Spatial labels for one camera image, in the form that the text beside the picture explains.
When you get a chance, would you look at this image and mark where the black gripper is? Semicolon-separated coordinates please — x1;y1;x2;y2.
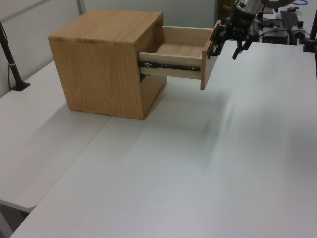
217;8;256;60

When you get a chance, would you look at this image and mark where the black drawer handle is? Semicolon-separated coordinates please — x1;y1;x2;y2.
210;23;225;59

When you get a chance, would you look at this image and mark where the wooden drawer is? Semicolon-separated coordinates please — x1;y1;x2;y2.
138;20;222;91

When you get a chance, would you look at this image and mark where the wooden drawer cabinet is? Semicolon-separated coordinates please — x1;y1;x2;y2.
48;9;168;121

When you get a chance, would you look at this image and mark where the black equipment box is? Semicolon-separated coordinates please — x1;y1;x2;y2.
262;29;291;45

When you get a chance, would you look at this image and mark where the black keyboard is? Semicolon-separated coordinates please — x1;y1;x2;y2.
280;9;302;28

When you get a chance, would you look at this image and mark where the black metal drawer slide rail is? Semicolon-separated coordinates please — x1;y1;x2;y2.
138;59;201;72

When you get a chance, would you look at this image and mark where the black camera stand with clamp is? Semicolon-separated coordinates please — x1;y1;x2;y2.
301;14;317;53

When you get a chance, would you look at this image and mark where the black camera stand with base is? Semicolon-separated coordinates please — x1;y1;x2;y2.
0;21;31;92

